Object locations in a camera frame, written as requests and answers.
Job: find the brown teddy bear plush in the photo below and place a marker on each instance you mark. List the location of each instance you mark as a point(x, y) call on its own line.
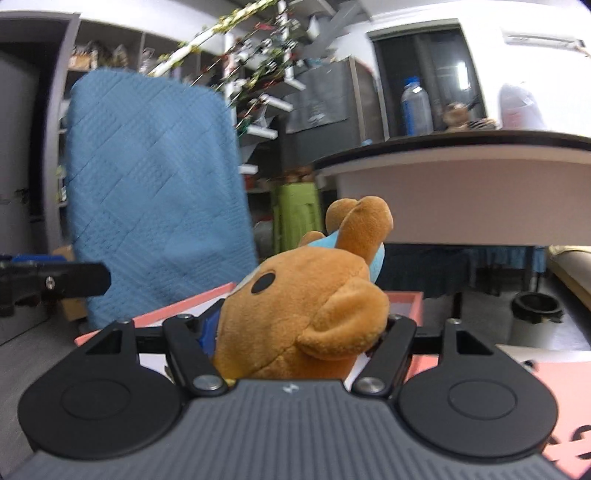
point(351, 248)

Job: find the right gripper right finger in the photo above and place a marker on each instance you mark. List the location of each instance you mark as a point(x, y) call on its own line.
point(388, 366)

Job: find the black round bin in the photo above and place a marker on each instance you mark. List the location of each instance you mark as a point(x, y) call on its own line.
point(536, 319)

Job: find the white humidifier appliance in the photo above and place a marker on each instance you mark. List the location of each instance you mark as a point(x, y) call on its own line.
point(519, 110)

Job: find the blue quilted chair cover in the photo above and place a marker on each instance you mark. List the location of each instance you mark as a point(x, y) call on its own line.
point(154, 191)

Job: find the dark woven basket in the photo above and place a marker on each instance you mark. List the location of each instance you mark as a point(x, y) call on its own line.
point(483, 124)

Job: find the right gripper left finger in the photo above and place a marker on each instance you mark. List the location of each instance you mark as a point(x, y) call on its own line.
point(190, 342)

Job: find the green stacked stools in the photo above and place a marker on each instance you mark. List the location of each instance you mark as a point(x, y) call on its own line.
point(296, 211)

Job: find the plastic water bottle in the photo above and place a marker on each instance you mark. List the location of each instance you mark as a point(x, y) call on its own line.
point(416, 108)

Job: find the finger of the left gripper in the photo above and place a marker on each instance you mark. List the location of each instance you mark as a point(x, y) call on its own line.
point(27, 280)

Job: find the white staircase with garland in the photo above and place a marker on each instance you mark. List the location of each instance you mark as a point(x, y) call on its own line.
point(266, 45)

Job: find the white air conditioner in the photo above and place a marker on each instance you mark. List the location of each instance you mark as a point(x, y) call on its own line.
point(568, 44)

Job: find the small brown figurine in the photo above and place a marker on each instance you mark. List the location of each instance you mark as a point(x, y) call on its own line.
point(456, 116)

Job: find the beige sofa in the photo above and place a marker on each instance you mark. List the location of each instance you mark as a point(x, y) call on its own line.
point(572, 266)

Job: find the grey cabinet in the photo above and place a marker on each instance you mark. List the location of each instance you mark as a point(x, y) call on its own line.
point(338, 110)

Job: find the white black dining table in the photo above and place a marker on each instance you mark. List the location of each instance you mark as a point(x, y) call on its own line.
point(483, 188)

